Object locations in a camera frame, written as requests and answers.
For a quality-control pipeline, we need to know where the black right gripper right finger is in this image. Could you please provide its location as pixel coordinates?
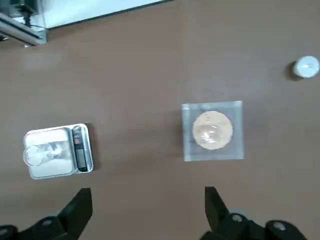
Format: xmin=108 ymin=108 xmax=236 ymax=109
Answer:
xmin=201 ymin=186 xmax=308 ymax=240

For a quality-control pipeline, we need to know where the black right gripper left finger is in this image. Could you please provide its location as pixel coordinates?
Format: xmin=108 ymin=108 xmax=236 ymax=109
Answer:
xmin=0 ymin=187 xmax=93 ymax=240

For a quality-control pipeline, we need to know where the small clear glass beaker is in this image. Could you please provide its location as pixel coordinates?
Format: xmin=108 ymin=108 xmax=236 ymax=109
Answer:
xmin=23 ymin=141 xmax=70 ymax=168

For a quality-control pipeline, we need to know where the silver digital balance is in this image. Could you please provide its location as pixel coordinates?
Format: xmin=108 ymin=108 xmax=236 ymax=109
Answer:
xmin=23 ymin=122 xmax=94 ymax=180

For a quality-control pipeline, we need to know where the tiny clear glass vessel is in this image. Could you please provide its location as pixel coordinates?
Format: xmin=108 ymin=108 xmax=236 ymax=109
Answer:
xmin=196 ymin=122 xmax=225 ymax=145

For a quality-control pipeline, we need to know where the white tealight candle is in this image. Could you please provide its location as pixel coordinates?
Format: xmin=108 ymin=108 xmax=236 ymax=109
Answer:
xmin=290 ymin=55 xmax=320 ymax=81

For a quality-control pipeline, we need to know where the white desk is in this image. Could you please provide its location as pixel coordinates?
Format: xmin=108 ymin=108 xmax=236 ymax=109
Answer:
xmin=43 ymin=0 xmax=173 ymax=30

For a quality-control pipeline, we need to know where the wire gauze with ceramic disc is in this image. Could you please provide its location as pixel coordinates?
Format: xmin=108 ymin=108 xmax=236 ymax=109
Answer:
xmin=181 ymin=100 xmax=245 ymax=163

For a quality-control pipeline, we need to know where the aluminium profile post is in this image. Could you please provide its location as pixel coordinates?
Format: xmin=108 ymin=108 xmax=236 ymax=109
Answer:
xmin=0 ymin=12 xmax=47 ymax=46

